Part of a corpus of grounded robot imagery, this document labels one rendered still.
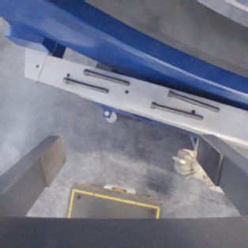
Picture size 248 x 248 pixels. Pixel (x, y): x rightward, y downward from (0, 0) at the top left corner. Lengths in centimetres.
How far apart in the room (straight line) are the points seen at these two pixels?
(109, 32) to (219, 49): 32
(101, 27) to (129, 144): 120
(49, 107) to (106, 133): 66
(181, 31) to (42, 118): 167
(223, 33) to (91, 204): 129
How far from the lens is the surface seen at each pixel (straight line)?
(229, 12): 41
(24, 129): 207
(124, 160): 164
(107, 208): 141
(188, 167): 78
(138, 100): 79
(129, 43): 61
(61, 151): 16
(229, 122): 83
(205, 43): 54
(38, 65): 102
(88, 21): 60
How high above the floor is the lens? 162
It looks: 79 degrees down
